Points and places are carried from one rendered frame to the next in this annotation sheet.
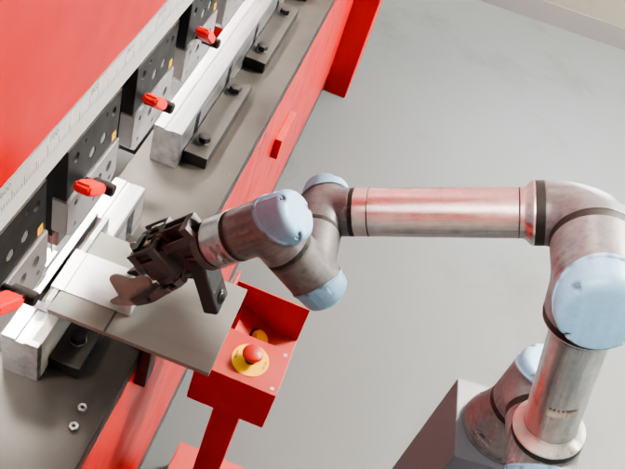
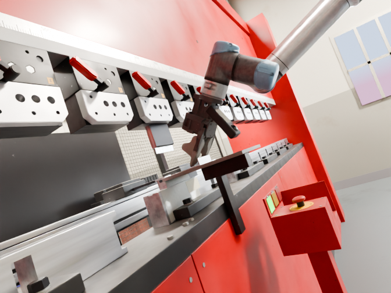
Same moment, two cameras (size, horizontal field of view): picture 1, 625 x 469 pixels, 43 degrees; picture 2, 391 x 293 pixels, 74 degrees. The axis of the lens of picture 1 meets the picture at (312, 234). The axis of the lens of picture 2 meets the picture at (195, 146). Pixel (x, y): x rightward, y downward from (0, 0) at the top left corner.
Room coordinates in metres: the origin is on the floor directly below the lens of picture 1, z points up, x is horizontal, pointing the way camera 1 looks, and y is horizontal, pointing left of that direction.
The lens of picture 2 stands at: (0.05, -0.14, 1.00)
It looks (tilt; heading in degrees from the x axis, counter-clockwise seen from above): 4 degrees up; 28
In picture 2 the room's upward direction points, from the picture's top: 20 degrees counter-clockwise
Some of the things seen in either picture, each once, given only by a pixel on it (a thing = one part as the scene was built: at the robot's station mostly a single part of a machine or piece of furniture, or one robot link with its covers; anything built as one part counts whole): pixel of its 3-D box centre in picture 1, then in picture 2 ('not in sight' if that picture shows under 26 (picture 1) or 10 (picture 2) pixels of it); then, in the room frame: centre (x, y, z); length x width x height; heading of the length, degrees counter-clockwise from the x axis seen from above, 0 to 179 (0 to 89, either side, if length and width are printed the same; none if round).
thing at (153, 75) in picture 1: (129, 78); (176, 104); (0.93, 0.34, 1.26); 0.15 x 0.09 x 0.17; 0
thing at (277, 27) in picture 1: (272, 35); (269, 158); (1.76, 0.29, 0.89); 0.30 x 0.05 x 0.03; 0
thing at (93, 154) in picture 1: (65, 154); (144, 102); (0.73, 0.35, 1.26); 0.15 x 0.09 x 0.17; 0
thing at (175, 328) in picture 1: (152, 301); (212, 162); (0.75, 0.20, 1.00); 0.26 x 0.18 x 0.01; 90
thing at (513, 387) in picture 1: (538, 386); not in sight; (0.93, -0.48, 0.94); 0.13 x 0.12 x 0.14; 5
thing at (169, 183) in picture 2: (70, 274); (177, 178); (0.75, 0.34, 0.99); 0.14 x 0.01 x 0.03; 0
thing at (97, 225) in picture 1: (73, 260); (178, 177); (0.78, 0.35, 0.99); 0.20 x 0.03 x 0.03; 0
